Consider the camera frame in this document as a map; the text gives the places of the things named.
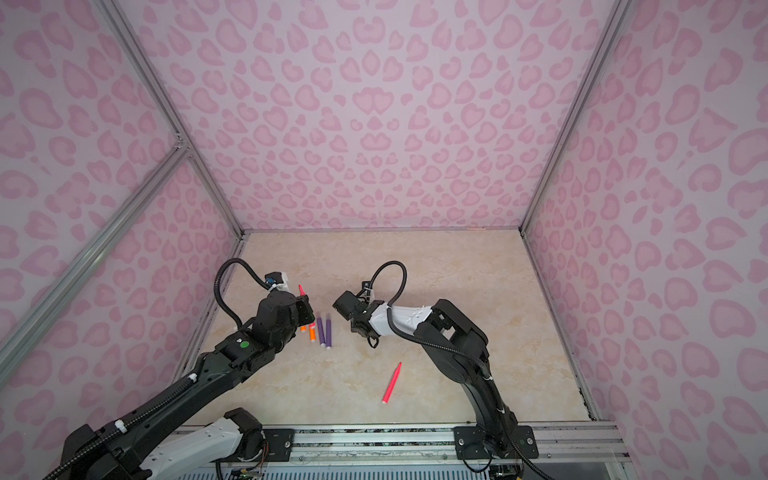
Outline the purple pen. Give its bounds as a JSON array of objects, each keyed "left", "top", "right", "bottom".
[
  {"left": 315, "top": 315, "right": 326, "bottom": 347},
  {"left": 324, "top": 314, "right": 333, "bottom": 349}
]

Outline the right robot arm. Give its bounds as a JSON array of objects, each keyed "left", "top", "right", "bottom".
[{"left": 333, "top": 291, "right": 539, "bottom": 460}]

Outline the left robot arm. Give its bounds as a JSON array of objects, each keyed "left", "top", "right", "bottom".
[{"left": 46, "top": 290, "right": 314, "bottom": 479}]

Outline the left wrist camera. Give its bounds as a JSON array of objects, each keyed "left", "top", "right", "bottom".
[{"left": 264, "top": 271, "right": 290, "bottom": 292}]

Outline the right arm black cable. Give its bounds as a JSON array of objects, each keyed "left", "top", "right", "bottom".
[{"left": 359, "top": 260, "right": 553, "bottom": 480}]

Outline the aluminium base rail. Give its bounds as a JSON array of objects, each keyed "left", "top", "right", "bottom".
[{"left": 128, "top": 422, "right": 637, "bottom": 480}]

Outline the diagonal aluminium frame bar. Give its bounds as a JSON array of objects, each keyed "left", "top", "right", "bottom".
[{"left": 1, "top": 142, "right": 189, "bottom": 385}]

